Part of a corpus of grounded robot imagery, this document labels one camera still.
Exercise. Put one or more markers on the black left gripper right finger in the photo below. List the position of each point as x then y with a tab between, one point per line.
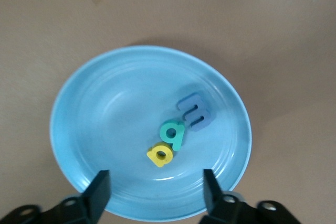
212	197

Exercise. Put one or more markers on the blue plate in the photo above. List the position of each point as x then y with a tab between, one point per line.
118	103

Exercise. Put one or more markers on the teal letter b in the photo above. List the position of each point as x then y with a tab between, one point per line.
178	140

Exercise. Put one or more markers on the blue foam letter m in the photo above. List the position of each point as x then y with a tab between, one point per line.
204	113

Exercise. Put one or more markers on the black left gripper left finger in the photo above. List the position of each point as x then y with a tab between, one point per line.
101	192

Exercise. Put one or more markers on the yellow foam letter a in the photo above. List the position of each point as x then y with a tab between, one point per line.
157	162

